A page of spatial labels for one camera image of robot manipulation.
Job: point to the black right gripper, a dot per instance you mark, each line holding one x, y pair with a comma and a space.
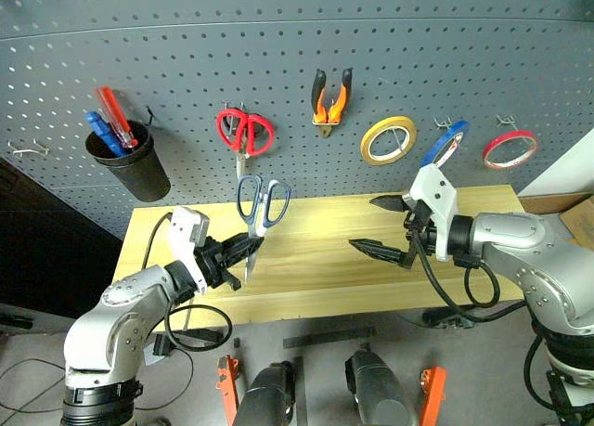
424, 233

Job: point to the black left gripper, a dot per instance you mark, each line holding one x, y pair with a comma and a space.
214, 261

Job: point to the blue and grey scissors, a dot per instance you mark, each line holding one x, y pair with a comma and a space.
253, 212

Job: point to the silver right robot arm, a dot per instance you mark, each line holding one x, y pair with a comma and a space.
533, 254

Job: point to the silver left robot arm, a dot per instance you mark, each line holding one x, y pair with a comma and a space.
120, 314

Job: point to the yellow tape roll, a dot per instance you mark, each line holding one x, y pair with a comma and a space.
369, 140

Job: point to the blue tape roll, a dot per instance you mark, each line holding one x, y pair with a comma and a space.
441, 140

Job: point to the silver metal pegboard hook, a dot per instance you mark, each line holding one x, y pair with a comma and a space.
508, 121
28, 151
233, 107
443, 121

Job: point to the red tape roll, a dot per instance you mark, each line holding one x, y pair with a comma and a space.
492, 159

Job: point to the black pegboard hook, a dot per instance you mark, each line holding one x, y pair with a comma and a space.
151, 116

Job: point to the grey perforated pegboard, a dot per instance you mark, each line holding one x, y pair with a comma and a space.
278, 50

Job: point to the black table foot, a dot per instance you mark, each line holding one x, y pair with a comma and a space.
445, 318

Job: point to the black metal table bar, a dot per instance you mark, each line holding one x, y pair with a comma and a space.
329, 337

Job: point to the black plastic cup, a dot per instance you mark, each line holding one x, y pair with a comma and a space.
139, 175

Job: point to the orange and black pliers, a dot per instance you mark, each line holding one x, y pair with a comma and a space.
341, 103

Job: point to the dark rounded shape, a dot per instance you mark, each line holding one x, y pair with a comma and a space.
376, 389
269, 398

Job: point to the white panel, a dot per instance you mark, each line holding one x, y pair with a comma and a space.
566, 171

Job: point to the dark cabinet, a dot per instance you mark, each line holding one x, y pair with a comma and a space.
46, 240

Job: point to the brown cardboard box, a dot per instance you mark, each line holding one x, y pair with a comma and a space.
580, 222

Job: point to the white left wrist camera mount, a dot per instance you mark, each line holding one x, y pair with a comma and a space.
183, 233

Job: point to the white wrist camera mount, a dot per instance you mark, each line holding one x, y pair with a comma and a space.
183, 233
436, 189

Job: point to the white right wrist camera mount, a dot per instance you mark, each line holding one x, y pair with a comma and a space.
436, 189

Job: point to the orange metal bracket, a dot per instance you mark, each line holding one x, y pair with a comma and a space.
228, 384
434, 396

